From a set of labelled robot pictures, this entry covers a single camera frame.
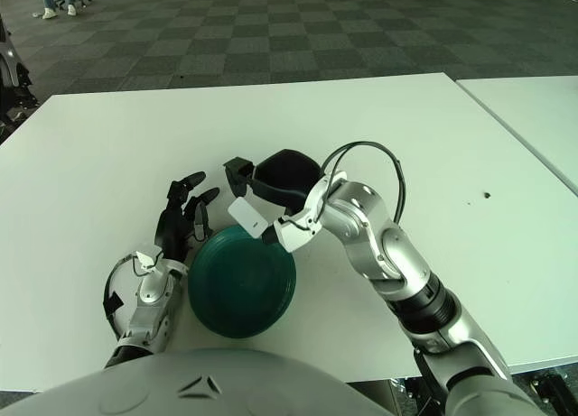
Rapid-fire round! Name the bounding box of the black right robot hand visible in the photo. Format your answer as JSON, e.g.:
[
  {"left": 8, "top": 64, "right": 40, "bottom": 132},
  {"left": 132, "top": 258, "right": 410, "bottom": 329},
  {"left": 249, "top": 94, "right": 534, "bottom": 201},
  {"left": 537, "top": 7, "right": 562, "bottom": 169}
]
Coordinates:
[{"left": 223, "top": 148, "right": 349, "bottom": 254}]

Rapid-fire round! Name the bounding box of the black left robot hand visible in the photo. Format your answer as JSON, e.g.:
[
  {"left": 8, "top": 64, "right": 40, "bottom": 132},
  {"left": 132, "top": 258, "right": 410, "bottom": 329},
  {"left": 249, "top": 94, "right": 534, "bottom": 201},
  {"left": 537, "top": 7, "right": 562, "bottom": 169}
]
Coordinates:
[{"left": 155, "top": 171, "right": 221, "bottom": 262}]

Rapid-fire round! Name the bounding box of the white charger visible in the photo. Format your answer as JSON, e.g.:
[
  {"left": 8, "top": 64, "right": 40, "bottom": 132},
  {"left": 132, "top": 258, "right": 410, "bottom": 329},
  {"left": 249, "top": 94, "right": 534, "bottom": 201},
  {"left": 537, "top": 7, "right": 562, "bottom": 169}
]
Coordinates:
[{"left": 228, "top": 198, "right": 268, "bottom": 239}]

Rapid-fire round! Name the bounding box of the green plate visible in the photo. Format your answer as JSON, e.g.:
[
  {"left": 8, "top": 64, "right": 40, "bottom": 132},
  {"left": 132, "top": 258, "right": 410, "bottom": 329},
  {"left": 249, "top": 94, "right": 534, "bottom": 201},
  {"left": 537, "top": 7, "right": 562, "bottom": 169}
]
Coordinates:
[{"left": 187, "top": 225, "right": 298, "bottom": 340}]

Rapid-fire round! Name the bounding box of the grey robot torso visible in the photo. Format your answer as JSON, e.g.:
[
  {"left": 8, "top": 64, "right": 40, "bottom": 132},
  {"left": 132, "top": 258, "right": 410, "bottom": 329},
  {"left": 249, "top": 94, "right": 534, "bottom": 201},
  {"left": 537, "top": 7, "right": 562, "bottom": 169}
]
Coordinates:
[{"left": 0, "top": 347, "right": 398, "bottom": 416}]

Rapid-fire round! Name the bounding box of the black office chair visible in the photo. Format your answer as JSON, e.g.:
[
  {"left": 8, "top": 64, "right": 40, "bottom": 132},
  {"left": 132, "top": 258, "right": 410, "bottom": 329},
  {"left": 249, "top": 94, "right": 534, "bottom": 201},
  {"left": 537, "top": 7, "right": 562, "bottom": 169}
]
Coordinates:
[{"left": 0, "top": 16, "right": 40, "bottom": 133}]

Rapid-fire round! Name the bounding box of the white side table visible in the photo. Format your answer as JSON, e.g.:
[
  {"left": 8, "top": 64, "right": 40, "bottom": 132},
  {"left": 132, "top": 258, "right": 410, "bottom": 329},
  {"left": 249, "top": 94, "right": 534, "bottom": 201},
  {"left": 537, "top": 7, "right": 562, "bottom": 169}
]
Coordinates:
[{"left": 455, "top": 75, "right": 578, "bottom": 191}]

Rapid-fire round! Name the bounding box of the black table foot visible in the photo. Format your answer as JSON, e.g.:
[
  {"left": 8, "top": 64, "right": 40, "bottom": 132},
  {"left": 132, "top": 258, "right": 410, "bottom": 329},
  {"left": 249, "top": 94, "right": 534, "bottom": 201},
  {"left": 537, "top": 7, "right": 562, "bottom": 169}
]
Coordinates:
[{"left": 526, "top": 373, "right": 570, "bottom": 402}]

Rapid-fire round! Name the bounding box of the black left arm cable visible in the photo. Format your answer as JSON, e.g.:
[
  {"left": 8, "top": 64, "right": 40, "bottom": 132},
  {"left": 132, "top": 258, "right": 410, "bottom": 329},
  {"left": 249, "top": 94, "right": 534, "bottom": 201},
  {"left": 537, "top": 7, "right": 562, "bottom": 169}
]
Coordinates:
[{"left": 102, "top": 253, "right": 136, "bottom": 340}]

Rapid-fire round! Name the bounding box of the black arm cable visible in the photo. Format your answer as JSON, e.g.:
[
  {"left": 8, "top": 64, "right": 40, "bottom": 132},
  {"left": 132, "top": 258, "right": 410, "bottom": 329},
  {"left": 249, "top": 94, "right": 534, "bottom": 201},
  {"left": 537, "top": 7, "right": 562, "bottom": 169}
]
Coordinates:
[
  {"left": 102, "top": 253, "right": 136, "bottom": 340},
  {"left": 321, "top": 140, "right": 406, "bottom": 223}
]

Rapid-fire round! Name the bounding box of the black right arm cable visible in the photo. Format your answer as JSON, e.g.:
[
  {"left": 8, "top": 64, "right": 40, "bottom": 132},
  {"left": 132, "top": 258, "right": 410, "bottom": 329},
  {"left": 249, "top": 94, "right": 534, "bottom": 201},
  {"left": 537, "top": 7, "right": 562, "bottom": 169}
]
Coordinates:
[{"left": 321, "top": 140, "right": 406, "bottom": 223}]

